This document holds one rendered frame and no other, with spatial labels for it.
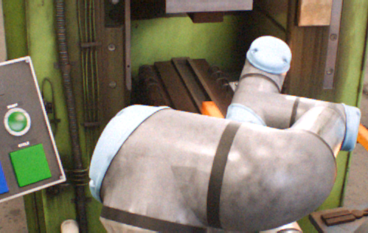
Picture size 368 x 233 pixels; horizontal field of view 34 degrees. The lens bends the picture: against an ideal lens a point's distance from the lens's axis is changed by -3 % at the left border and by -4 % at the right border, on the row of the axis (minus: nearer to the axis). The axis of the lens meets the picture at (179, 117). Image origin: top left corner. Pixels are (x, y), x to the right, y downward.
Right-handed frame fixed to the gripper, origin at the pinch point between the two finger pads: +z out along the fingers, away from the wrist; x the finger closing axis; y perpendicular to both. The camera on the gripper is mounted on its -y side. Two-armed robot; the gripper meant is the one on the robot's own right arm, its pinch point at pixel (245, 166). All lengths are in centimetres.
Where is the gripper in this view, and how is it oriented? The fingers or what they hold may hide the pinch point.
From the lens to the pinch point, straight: 127.6
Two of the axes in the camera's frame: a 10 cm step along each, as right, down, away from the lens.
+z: -2.1, -4.3, 8.8
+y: -0.1, 9.0, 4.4
